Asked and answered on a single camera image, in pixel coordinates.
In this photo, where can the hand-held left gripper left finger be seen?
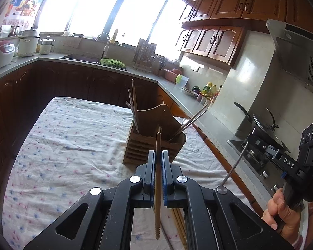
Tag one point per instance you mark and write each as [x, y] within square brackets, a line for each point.
[153, 179]

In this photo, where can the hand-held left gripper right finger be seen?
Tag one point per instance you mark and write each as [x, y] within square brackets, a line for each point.
[163, 179]

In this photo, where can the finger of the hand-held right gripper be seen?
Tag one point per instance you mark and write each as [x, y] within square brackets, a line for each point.
[258, 142]

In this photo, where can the wooden utensil holder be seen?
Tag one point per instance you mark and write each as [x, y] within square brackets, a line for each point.
[146, 145]

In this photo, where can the wooden chopstick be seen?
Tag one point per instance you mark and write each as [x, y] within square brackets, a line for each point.
[131, 101]
[177, 226]
[182, 229]
[157, 221]
[128, 105]
[134, 101]

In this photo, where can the metal spoon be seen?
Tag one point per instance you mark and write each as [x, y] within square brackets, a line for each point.
[185, 122]

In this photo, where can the person's right hand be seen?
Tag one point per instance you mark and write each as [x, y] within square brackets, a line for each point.
[284, 218]

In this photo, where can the black wok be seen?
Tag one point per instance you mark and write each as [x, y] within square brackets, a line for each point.
[263, 127]

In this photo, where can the gas stove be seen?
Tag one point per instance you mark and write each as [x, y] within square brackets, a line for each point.
[253, 158]

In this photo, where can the seasoning jars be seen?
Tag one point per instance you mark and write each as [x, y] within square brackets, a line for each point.
[203, 99]

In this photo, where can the yellow oil bottles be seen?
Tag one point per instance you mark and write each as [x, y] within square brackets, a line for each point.
[209, 89]

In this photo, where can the white floral tablecloth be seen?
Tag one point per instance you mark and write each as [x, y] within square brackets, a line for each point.
[67, 148]

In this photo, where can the steel range hood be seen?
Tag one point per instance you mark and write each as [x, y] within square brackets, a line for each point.
[297, 54]

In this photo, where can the plastic container with green lid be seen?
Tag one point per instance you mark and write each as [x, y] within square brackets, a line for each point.
[182, 81]

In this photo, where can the pink container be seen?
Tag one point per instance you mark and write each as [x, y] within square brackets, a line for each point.
[172, 75]

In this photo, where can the wooden upper cabinets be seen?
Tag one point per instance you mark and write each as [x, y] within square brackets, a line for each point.
[232, 2]
[214, 44]

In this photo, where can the green plastic basket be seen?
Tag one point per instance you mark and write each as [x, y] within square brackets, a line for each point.
[112, 62]

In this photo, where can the dish drying rack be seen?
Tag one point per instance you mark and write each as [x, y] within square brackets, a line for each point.
[146, 54]

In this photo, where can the dark wooden lower cabinets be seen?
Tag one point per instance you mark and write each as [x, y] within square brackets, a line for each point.
[67, 80]

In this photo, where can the kitchen faucet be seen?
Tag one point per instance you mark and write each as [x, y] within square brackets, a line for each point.
[105, 49]

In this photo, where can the small dark dispenser bottle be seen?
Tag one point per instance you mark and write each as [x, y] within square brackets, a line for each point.
[124, 39]

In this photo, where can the yellow dish soap bottle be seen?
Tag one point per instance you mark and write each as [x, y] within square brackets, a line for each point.
[115, 36]

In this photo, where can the small white electric pot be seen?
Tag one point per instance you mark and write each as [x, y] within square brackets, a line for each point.
[46, 47]

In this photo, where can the kitchen window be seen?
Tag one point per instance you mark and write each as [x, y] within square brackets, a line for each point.
[99, 7]

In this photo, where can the large white cooker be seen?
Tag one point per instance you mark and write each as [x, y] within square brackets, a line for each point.
[28, 44]

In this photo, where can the white and red rice cooker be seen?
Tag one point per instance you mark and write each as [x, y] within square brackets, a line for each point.
[1, 54]

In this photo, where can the paper towel roll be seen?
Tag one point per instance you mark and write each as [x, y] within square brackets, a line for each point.
[4, 31]

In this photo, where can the single wall outlet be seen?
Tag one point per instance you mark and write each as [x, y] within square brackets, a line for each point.
[195, 68]

